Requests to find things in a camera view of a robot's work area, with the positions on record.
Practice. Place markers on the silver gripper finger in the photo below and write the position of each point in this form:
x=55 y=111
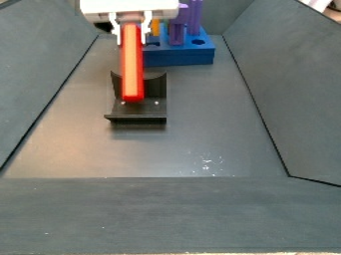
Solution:
x=117 y=27
x=146 y=28

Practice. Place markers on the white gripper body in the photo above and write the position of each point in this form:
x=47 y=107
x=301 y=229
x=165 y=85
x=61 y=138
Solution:
x=98 y=9

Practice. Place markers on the red hexagon prism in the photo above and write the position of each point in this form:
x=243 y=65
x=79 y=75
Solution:
x=133 y=63

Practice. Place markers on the yellow rectangular block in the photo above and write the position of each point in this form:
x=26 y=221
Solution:
x=156 y=27

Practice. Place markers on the purple pentagon peg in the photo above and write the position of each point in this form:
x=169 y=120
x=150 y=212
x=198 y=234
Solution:
x=177 y=25

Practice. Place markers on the purple star peg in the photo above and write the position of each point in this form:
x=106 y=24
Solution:
x=194 y=17

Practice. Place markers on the blue shape sorter base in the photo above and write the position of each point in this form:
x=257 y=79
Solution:
x=194 y=52

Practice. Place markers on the black curved cradle stand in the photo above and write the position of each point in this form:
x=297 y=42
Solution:
x=141 y=103

